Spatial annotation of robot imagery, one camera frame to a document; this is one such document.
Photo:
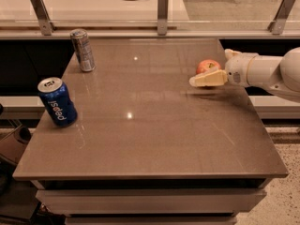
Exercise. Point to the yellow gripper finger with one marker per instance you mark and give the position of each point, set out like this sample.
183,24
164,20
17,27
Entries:
209,78
229,53

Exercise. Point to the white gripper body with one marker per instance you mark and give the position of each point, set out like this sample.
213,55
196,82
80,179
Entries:
236,69

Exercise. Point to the red apple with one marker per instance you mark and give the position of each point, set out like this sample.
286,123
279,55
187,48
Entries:
207,65

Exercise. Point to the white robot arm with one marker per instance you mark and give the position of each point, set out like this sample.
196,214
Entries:
277,75

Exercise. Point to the silver energy drink can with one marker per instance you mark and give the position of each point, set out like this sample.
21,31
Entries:
83,50

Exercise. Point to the blue pepsi can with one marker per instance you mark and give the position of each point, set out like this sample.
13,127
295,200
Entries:
53,93

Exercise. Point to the grey table drawer unit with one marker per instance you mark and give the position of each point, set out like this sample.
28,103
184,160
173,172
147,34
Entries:
155,206

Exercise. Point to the dark chair base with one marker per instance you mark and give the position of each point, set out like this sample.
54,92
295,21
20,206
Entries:
18,203

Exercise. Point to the right metal railing bracket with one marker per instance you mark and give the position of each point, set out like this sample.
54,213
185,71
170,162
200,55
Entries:
276,27

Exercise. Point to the metal railing bracket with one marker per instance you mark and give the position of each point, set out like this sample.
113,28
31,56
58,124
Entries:
276,27
162,17
44,21

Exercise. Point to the middle metal railing bracket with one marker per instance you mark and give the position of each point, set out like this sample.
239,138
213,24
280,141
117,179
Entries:
162,17

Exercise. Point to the left metal railing bracket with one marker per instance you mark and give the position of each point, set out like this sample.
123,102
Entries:
44,21

